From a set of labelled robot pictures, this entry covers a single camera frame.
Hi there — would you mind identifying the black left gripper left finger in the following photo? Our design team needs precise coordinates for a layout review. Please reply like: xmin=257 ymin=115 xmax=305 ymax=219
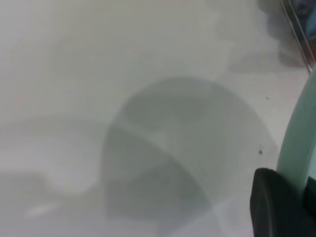
xmin=249 ymin=167 xmax=308 ymax=237

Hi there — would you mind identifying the blue plate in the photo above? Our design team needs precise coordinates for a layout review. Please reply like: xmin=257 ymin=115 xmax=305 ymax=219
xmin=304 ymin=17 xmax=316 ymax=41

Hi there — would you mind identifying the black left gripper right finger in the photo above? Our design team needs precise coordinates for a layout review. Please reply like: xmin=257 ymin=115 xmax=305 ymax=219
xmin=306 ymin=176 xmax=316 ymax=237

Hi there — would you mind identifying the metal wire plate rack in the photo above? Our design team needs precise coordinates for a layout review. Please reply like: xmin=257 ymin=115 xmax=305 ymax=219
xmin=280 ymin=0 xmax=314 ymax=73

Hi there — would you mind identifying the green plate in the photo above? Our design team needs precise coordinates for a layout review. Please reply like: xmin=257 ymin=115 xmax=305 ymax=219
xmin=276 ymin=63 xmax=316 ymax=198

